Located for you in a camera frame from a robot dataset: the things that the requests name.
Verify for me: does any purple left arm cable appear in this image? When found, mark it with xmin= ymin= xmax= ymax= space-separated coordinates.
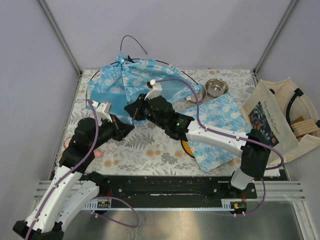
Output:
xmin=24 ymin=98 xmax=140 ymax=240

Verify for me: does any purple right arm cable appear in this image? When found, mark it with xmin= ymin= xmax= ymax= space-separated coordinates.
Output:
xmin=154 ymin=77 xmax=286 ymax=218

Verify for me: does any pink pet toy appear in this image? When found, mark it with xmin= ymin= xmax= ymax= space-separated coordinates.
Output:
xmin=62 ymin=137 xmax=104 ymax=158

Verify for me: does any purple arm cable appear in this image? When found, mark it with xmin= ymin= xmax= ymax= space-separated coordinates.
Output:
xmin=24 ymin=98 xmax=140 ymax=240
xmin=154 ymin=77 xmax=286 ymax=218

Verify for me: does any steel pet bowl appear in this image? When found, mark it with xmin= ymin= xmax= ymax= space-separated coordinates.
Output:
xmin=205 ymin=78 xmax=229 ymax=98
xmin=186 ymin=88 xmax=207 ymax=103

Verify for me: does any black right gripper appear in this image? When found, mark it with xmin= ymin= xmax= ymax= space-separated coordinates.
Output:
xmin=125 ymin=93 xmax=167 ymax=130

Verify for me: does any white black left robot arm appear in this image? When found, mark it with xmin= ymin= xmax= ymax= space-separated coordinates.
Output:
xmin=13 ymin=115 xmax=134 ymax=240

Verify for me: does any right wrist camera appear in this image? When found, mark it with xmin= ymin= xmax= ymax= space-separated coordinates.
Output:
xmin=144 ymin=79 xmax=163 ymax=100

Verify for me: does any blue snowman pet tent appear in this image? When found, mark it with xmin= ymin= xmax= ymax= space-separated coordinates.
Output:
xmin=86 ymin=51 xmax=205 ymax=127

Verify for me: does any floral white tablecloth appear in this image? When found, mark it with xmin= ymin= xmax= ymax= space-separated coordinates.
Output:
xmin=51 ymin=68 xmax=266 ymax=177

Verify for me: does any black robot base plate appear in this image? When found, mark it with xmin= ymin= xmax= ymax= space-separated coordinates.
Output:
xmin=80 ymin=172 xmax=257 ymax=212

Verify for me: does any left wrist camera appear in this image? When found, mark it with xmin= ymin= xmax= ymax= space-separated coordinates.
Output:
xmin=92 ymin=100 xmax=112 ymax=123

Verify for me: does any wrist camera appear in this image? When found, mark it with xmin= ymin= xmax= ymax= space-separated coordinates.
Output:
xmin=92 ymin=100 xmax=112 ymax=123
xmin=144 ymin=79 xmax=163 ymax=100

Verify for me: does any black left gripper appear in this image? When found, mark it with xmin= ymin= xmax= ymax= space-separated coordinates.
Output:
xmin=89 ymin=113 xmax=135 ymax=150

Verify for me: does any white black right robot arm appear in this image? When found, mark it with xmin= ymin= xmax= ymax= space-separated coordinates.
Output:
xmin=124 ymin=94 xmax=270 ymax=198

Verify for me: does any beige canvas tote bag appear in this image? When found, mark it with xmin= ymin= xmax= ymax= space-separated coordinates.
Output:
xmin=241 ymin=78 xmax=320 ymax=163

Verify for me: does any blue snowman tent mat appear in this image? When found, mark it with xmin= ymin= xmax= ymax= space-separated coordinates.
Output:
xmin=180 ymin=93 xmax=251 ymax=172

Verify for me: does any right steel pet bowl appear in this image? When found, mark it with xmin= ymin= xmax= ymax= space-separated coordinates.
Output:
xmin=205 ymin=78 xmax=229 ymax=98

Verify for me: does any white slotted cable duct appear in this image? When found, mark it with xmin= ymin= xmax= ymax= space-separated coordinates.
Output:
xmin=82 ymin=196 xmax=234 ymax=212

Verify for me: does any left steel pet bowl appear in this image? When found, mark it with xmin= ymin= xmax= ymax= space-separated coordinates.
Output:
xmin=186 ymin=88 xmax=207 ymax=103

